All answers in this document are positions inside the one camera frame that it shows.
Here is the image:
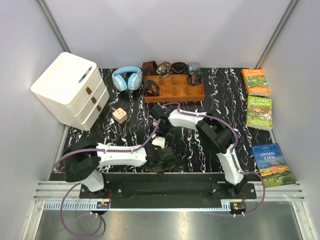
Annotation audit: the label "dark red rolled tie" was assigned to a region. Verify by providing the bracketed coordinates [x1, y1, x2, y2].
[141, 60, 158, 76]

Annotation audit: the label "light blue headphones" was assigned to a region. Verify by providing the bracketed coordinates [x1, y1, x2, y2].
[112, 66, 143, 92]

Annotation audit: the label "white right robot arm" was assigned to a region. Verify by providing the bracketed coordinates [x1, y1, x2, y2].
[150, 105, 247, 199]

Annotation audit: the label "white three-drawer cabinet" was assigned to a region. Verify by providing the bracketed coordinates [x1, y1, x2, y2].
[30, 52, 110, 131]

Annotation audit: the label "orange compartment tray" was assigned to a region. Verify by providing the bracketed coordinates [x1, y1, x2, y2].
[143, 74, 205, 103]

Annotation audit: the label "green treehouse book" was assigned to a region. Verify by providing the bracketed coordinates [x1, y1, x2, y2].
[245, 95, 273, 131]

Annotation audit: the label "blue Animal Farm book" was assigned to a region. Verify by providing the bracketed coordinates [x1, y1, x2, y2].
[251, 143, 296, 188]

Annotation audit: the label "aluminium front rail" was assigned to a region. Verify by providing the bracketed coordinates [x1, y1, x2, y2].
[33, 181, 305, 212]

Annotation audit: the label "black marble pattern mat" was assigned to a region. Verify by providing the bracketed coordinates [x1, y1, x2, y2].
[62, 67, 272, 173]

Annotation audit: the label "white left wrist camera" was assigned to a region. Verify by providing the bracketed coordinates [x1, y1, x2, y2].
[151, 136, 166, 149]

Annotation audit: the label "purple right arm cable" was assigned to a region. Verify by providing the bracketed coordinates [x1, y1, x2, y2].
[159, 102, 267, 218]

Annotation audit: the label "grey blue rolled tie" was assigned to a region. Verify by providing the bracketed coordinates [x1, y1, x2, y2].
[188, 62, 201, 73]

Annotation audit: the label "pink cube power adapter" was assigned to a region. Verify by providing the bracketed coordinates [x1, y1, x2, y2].
[112, 108, 128, 124]

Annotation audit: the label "orange treehouse book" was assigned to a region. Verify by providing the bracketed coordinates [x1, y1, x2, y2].
[241, 68, 271, 97]

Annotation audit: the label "blue pen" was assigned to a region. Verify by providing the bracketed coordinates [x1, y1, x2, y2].
[78, 66, 93, 83]

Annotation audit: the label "black orange-leaf rolled tie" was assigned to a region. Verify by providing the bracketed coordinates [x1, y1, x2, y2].
[143, 79, 160, 97]

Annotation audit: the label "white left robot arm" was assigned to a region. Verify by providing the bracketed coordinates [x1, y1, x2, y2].
[61, 138, 177, 198]

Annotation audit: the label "brown patterned rolled tie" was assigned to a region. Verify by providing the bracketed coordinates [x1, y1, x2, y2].
[155, 61, 173, 78]

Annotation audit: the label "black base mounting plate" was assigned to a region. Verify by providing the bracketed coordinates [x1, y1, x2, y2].
[81, 173, 250, 199]

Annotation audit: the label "dark floral rolled tie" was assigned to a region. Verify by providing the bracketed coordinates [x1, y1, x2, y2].
[187, 71, 203, 86]

